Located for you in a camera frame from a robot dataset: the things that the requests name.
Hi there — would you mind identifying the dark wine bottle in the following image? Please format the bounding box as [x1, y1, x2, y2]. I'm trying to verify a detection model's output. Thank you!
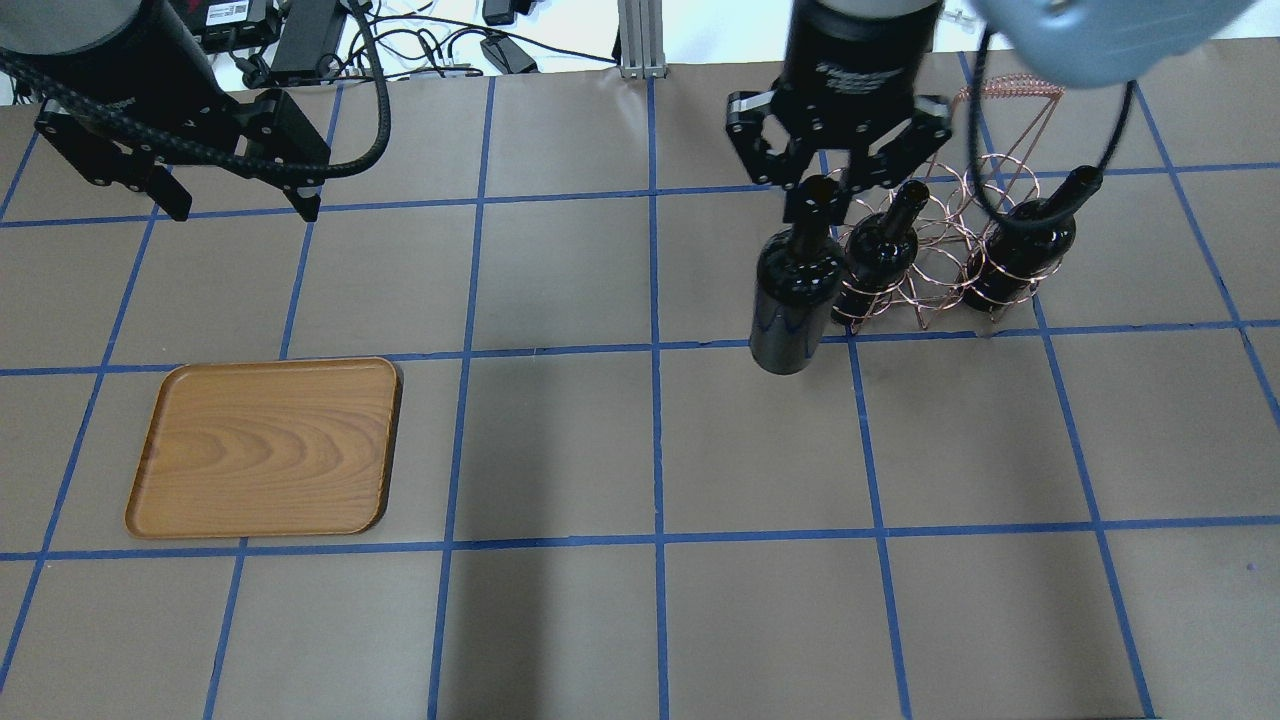
[831, 179, 931, 334]
[961, 165, 1103, 313]
[749, 224, 841, 375]

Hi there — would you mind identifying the wooden tray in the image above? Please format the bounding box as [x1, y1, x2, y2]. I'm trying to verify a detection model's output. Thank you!
[123, 357, 402, 541]

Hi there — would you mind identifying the black power brick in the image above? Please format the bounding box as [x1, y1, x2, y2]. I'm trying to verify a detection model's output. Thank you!
[268, 1, 348, 86]

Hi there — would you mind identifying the copper wire bottle basket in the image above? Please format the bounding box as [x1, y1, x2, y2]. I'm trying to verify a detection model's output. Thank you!
[840, 72, 1066, 331]

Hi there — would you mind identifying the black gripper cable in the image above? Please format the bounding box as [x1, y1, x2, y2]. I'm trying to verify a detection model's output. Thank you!
[0, 0, 393, 183]

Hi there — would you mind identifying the aluminium frame post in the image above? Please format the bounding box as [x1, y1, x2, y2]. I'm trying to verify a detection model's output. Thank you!
[617, 0, 668, 79]

